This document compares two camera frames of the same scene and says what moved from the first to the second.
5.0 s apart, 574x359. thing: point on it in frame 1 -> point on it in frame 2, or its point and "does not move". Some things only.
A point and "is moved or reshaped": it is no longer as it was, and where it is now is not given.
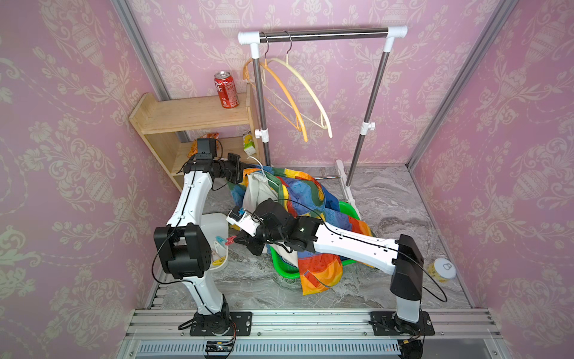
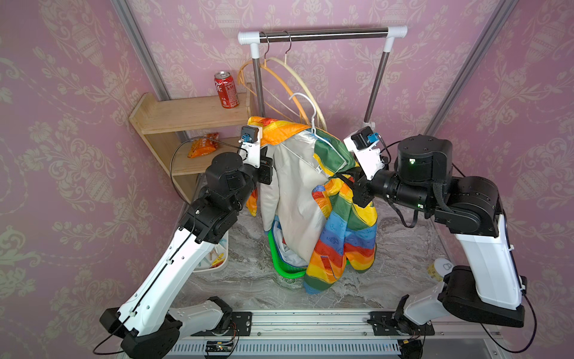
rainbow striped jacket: (300, 195) is moved or reshaped
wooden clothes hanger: (265, 63) is moved or reshaped
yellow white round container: (442, 269) does not move
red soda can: (227, 90) does not move
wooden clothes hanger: (285, 63) is moved or reshaped
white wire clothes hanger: (264, 173) is moved or reshaped
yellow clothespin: (219, 262) does not move
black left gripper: (238, 168) -> (265, 168)
